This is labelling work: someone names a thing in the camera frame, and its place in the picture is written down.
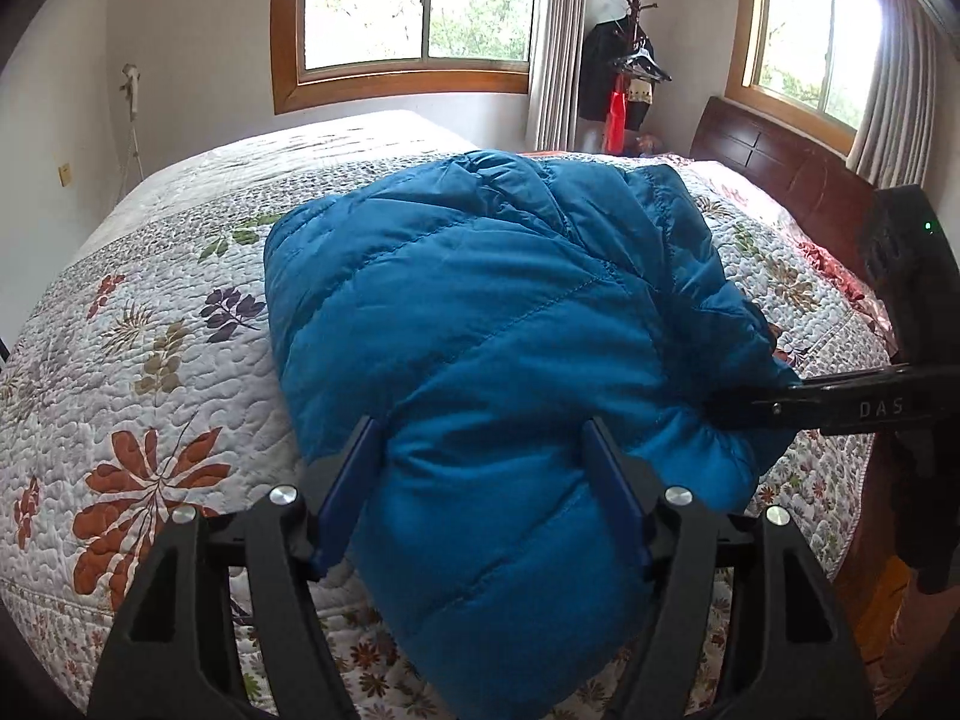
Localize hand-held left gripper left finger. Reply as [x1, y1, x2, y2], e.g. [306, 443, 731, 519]
[86, 415, 383, 720]

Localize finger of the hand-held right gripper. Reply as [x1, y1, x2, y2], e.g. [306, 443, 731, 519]
[705, 364, 912, 436]

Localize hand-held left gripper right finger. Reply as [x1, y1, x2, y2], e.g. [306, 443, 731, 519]
[581, 418, 878, 720]

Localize blue puffer jacket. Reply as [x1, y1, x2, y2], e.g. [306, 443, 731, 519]
[264, 148, 803, 720]

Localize clothes hangers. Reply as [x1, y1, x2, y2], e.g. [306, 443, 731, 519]
[611, 41, 673, 83]

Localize red floral pillow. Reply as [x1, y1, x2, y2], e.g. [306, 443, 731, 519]
[802, 236, 897, 350]

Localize dark wooden headboard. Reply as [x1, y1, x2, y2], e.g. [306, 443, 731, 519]
[688, 96, 886, 293]

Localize white curtain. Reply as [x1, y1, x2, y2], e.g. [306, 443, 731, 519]
[847, 0, 955, 190]
[525, 0, 590, 155]

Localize bed with floral quilt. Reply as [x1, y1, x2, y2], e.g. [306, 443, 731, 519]
[0, 146, 897, 720]

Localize wooden framed window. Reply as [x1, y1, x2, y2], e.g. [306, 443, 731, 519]
[724, 0, 901, 155]
[271, 0, 552, 115]

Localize dark hanging coat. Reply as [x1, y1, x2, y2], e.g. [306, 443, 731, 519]
[579, 21, 662, 132]

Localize wooden coat rack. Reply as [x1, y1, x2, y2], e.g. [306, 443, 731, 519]
[619, 0, 662, 155]

